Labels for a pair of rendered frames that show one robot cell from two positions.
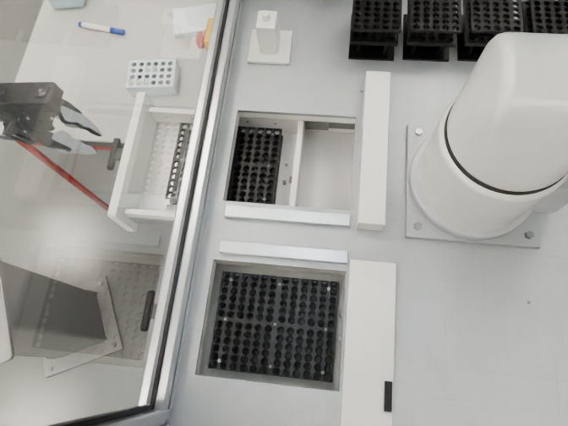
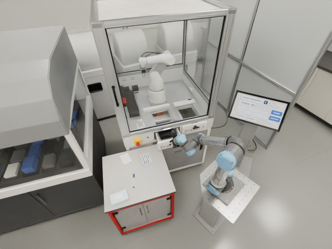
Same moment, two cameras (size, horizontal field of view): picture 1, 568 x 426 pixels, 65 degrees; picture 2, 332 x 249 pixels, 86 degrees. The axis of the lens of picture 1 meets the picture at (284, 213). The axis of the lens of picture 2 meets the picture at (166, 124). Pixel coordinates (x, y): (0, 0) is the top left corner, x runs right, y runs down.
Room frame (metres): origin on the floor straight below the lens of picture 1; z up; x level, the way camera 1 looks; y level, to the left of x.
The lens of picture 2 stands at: (1.16, 1.29, 2.28)
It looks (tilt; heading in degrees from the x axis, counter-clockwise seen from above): 44 degrees down; 238
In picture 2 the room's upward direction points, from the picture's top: 2 degrees counter-clockwise
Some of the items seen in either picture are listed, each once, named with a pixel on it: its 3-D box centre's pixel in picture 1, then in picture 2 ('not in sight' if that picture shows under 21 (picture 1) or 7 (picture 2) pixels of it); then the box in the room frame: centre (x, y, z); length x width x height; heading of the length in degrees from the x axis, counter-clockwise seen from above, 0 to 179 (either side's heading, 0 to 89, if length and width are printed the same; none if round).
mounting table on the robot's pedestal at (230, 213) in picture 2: not in sight; (223, 188); (0.32, 0.90, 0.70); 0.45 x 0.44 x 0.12; 100
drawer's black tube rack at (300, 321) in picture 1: (276, 325); not in sight; (0.09, 0.05, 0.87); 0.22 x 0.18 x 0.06; 74
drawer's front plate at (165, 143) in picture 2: not in sight; (171, 143); (0.49, 0.29, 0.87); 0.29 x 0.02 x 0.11; 164
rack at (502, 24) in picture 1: (487, 24); not in sight; (0.58, -0.47, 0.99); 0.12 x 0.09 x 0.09; 164
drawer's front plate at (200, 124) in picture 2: not in sight; (194, 127); (0.14, 0.25, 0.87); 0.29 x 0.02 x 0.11; 164
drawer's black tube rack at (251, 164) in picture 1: (226, 169); (165, 130); (0.43, 0.10, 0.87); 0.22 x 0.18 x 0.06; 74
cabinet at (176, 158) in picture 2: not in sight; (161, 132); (0.26, -0.29, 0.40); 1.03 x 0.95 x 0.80; 164
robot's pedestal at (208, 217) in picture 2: not in sight; (215, 201); (0.32, 0.87, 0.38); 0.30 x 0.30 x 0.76; 10
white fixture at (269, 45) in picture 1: (268, 31); not in sight; (0.66, -0.04, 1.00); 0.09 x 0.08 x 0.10; 74
